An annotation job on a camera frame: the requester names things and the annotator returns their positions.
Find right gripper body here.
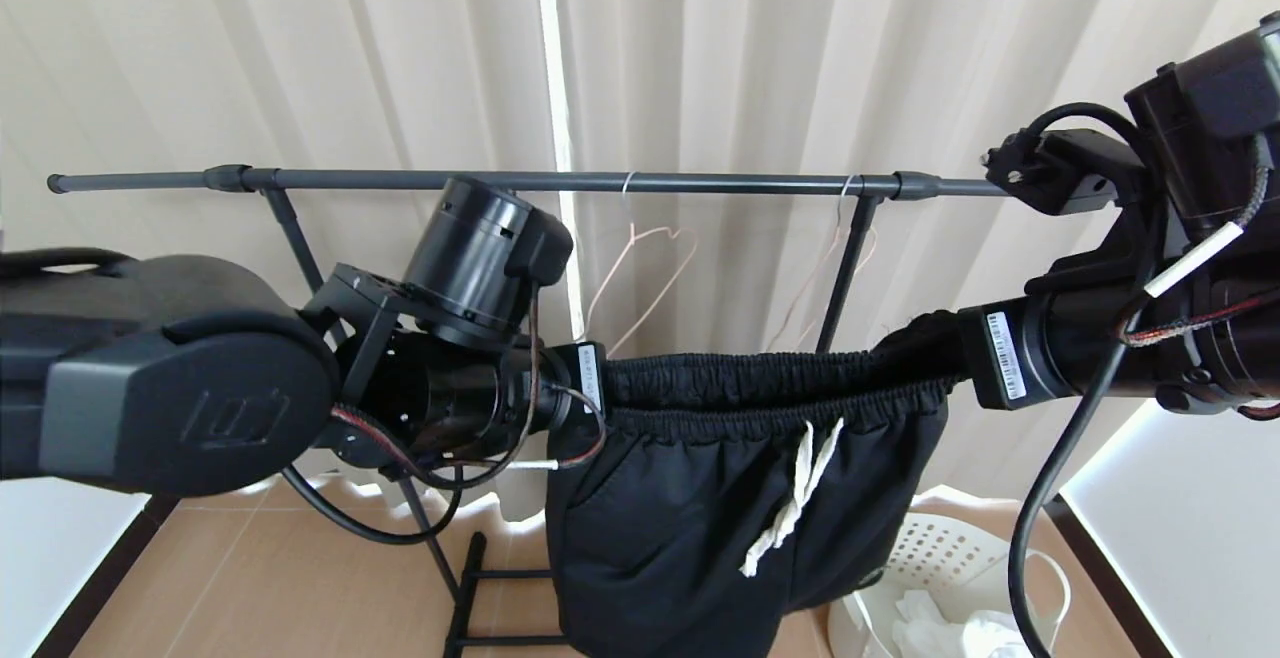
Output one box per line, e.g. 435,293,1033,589
960,273,1153,412

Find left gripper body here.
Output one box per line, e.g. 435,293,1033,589
393,331,609,461

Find black shorts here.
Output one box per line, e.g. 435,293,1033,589
545,310,971,658

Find pink clothes hanger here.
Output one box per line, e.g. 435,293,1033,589
585,173,698,357
765,176,881,351

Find white laundry basket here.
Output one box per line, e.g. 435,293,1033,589
828,486,1073,658

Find black clothes rack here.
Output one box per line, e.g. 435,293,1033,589
47,164,1011,658

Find white garment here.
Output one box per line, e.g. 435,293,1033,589
893,588,1046,658

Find beige curtain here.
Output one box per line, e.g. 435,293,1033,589
0,0,1280,529

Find black cable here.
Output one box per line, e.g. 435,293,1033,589
280,458,466,547
1008,101,1171,658

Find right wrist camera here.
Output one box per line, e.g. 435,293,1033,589
983,128,1166,284

